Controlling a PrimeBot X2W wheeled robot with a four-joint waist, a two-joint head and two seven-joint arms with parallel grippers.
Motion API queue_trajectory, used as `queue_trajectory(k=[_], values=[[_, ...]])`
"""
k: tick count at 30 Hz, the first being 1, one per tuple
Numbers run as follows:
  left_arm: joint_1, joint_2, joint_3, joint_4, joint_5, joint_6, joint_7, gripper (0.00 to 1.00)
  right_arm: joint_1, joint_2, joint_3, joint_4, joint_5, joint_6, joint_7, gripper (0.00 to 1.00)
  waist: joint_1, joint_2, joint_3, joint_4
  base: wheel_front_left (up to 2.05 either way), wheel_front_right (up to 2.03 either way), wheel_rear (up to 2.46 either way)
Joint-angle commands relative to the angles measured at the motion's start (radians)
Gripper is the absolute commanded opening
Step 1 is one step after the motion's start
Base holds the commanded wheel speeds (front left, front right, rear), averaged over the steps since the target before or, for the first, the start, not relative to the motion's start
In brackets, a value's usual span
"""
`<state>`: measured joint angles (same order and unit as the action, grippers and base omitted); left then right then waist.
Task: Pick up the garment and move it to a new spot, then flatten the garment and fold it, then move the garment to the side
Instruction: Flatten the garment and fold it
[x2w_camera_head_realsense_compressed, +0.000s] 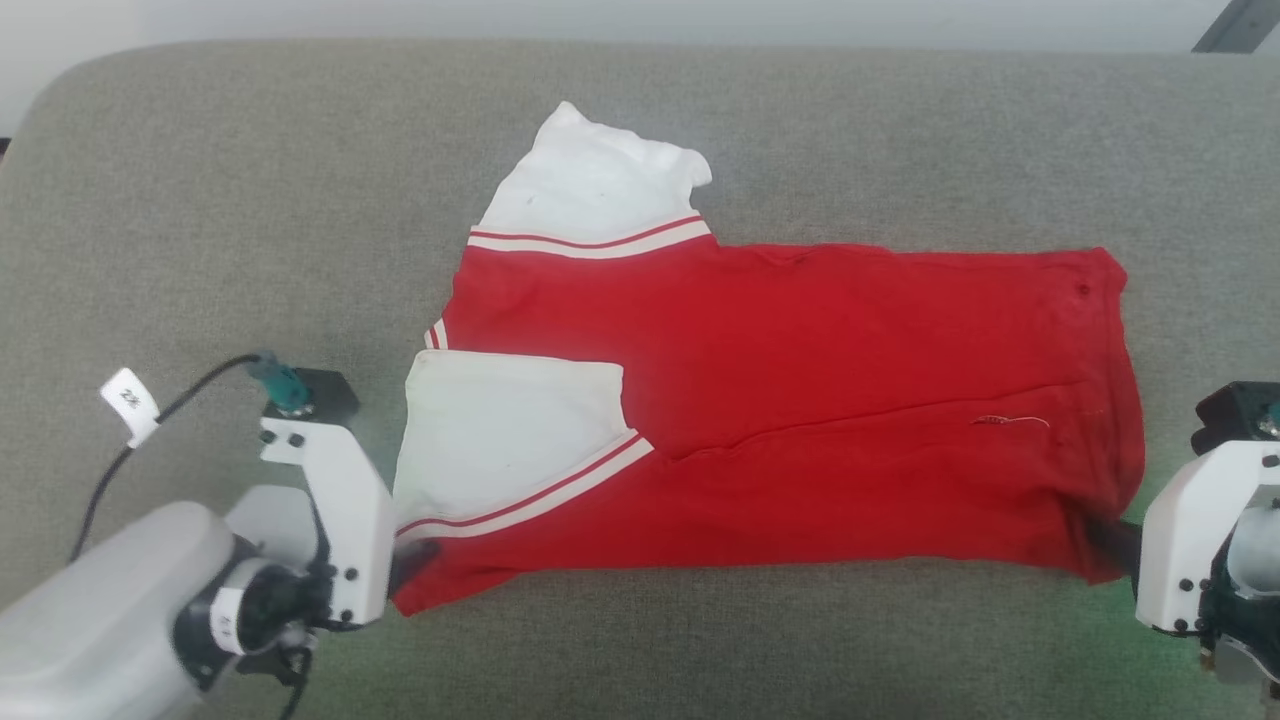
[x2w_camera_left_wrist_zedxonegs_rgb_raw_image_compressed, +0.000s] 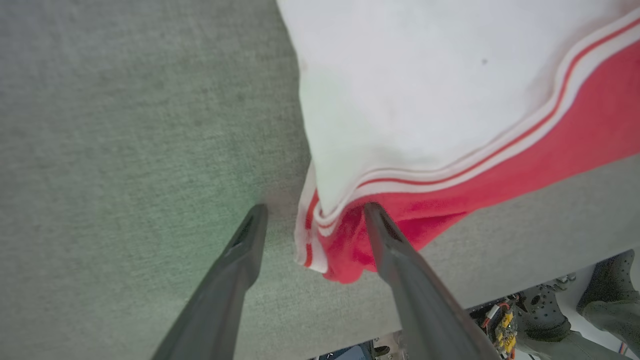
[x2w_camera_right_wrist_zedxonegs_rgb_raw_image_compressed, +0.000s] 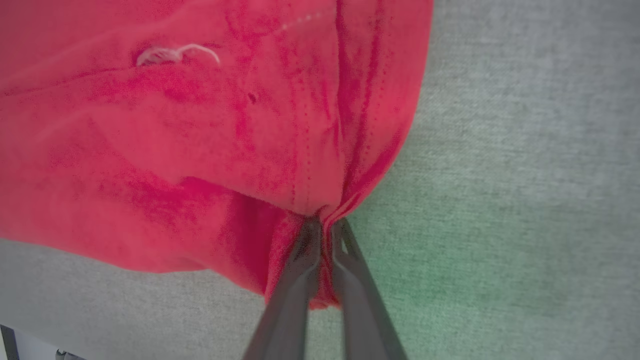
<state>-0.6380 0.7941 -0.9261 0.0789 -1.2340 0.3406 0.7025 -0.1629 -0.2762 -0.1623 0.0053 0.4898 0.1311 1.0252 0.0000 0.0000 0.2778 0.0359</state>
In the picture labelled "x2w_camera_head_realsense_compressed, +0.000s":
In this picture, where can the red and white jersey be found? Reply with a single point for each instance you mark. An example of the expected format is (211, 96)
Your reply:
(820, 380)

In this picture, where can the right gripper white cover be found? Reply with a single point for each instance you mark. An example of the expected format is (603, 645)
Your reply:
(1180, 540)

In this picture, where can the grey fabric sofa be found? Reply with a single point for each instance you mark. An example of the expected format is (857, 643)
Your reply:
(250, 200)

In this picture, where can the grey slanted metal bar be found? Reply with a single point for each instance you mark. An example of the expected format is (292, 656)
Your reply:
(1240, 25)

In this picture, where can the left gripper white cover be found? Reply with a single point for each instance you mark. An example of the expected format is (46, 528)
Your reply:
(345, 510)

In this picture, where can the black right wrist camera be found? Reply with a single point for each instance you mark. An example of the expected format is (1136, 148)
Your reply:
(1230, 415)

